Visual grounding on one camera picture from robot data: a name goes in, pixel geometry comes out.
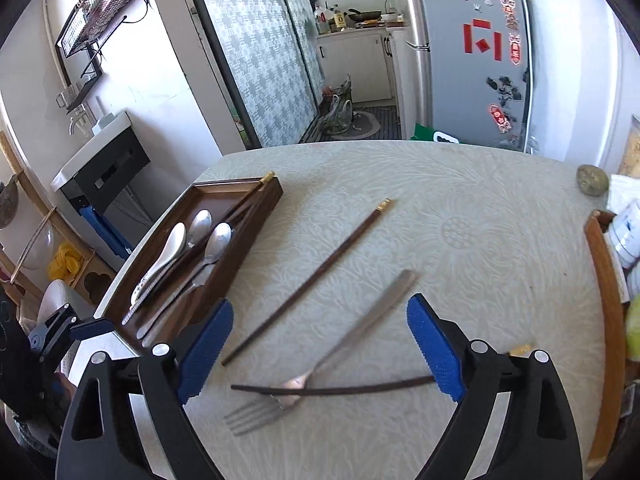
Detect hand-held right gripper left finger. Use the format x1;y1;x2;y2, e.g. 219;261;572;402
56;299;235;480

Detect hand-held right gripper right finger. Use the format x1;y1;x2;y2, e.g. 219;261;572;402
406;293;583;480

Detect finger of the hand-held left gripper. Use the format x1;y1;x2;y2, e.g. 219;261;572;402
27;304;116;361

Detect metal fork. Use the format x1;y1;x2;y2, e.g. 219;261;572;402
223;269;418;437

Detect dark wooden chopstick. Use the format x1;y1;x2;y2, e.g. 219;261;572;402
221;199;392;367
185;171;276;261
231;344;533;397

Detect white ceramic spoon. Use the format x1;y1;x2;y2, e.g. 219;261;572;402
129;222;187;306

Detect metal spoon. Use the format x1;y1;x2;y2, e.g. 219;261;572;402
136;222;233;337
122;209;213;325

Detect dark wooden tray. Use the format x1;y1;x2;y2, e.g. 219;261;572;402
94;176;285;356

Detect wooden rack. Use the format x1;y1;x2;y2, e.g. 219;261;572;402
0;130;121;311

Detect yellow cloth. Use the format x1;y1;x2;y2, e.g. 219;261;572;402
47;242;83;281

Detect glass bowl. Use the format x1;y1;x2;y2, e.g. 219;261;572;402
10;220;56;281

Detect black sink cabinet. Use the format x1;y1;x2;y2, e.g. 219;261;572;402
60;127;151;213

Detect white sink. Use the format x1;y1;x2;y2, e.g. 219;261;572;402
50;110;133;186

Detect light wooden tray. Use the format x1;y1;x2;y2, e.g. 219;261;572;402
584;209;631;466

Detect stacked white cups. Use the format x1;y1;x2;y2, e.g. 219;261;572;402
612;200;640;271

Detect small green brown fruit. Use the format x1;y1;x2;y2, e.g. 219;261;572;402
576;164;609;196

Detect round kitchen floor mat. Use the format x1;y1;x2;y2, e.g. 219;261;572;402
330;110;383;141

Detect white plastic bag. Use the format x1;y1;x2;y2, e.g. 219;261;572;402
607;175;640;211

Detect plastic bag bundle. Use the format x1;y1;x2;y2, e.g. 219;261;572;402
320;75;356;136

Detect silver refrigerator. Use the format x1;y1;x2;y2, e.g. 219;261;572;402
395;0;533;153

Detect glass jar of crackers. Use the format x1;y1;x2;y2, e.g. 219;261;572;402
617;115;640;178

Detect patterned sliding door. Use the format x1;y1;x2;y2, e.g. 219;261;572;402
180;0;326;148

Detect white kitchen cabinet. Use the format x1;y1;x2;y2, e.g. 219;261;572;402
316;27;408;106

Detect black wire wall shelf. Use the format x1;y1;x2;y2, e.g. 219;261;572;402
55;0;151;61

